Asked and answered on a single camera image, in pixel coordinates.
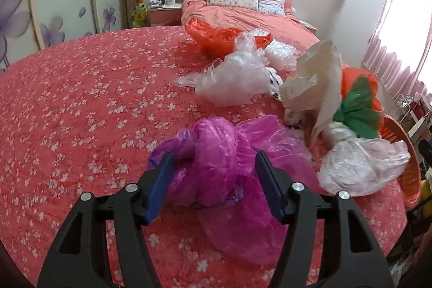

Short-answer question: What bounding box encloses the pink bed duvet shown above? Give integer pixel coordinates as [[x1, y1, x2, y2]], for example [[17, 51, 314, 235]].
[[181, 0, 319, 51]]

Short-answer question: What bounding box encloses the white wire shelf rack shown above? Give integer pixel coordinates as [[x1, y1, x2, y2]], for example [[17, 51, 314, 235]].
[[386, 94, 431, 147]]

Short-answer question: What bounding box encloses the dark green plastic bag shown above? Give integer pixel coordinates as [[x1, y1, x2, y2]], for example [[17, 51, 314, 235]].
[[333, 75, 382, 139]]

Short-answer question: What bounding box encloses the red floral table cover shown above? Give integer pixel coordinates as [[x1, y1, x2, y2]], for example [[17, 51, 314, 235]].
[[1, 26, 407, 287]]

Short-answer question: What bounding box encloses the orange plastic bag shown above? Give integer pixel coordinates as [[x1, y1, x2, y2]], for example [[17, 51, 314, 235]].
[[184, 18, 273, 60]]

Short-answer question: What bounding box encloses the white paw print bag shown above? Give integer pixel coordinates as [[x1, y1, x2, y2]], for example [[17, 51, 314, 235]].
[[266, 67, 303, 131]]

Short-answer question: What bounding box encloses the pink bedside table left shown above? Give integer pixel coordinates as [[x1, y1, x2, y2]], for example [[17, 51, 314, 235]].
[[149, 4, 182, 26]]

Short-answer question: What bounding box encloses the bedside table right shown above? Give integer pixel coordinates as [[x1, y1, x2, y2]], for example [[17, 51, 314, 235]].
[[299, 20, 318, 34]]

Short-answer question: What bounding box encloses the bubble wrap sheet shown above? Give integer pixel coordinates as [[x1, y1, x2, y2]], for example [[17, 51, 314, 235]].
[[247, 29, 296, 71]]

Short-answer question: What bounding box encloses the small clear plastic bag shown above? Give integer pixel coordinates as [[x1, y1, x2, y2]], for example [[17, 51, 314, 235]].
[[317, 121, 405, 196]]

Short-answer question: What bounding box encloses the small orange bag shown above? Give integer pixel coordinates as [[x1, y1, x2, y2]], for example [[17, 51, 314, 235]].
[[340, 67, 384, 113]]

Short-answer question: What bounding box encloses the pink window curtain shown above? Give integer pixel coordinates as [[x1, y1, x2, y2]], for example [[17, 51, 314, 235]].
[[362, 0, 431, 97]]

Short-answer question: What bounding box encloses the magenta plastic bag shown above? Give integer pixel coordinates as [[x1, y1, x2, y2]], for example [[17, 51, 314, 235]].
[[148, 115, 320, 265]]

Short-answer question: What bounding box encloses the white cream plastic bag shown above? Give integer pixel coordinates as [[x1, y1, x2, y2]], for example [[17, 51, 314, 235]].
[[280, 41, 342, 146]]

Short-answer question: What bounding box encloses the orange plastic laundry basket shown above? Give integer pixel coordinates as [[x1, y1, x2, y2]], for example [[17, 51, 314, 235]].
[[379, 114, 421, 211]]

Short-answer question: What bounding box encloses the pink striped pillow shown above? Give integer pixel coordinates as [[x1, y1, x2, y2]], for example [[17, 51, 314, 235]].
[[258, 0, 286, 17]]

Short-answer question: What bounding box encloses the green plush toy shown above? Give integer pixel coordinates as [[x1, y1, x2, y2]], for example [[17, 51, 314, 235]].
[[132, 2, 151, 28]]

